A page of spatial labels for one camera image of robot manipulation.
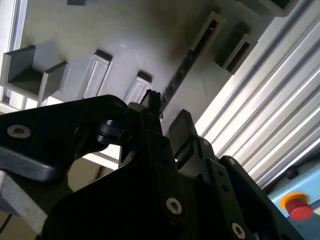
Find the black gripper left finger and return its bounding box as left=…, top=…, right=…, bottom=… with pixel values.
left=0, top=88, right=190, bottom=228

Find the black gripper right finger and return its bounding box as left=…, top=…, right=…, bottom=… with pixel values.
left=168, top=109, right=299, bottom=240

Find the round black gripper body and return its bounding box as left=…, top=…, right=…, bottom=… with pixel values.
left=41, top=158, right=301, bottom=240

